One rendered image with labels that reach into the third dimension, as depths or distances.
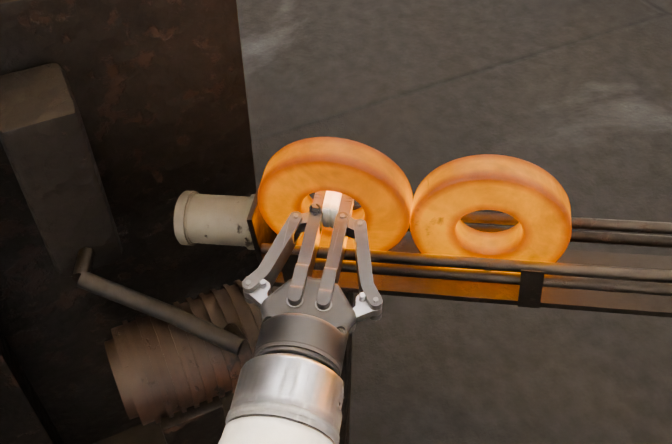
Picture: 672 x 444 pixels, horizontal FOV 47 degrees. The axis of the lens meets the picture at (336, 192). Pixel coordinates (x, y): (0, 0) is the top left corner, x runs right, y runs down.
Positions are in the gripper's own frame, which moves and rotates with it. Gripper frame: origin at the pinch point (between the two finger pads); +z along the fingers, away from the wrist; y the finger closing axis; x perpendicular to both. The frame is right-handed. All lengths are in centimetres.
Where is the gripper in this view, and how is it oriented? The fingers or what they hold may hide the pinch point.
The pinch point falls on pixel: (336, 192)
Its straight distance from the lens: 77.0
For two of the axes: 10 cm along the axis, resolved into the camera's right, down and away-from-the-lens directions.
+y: 9.9, 1.2, -1.2
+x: -0.1, -6.6, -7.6
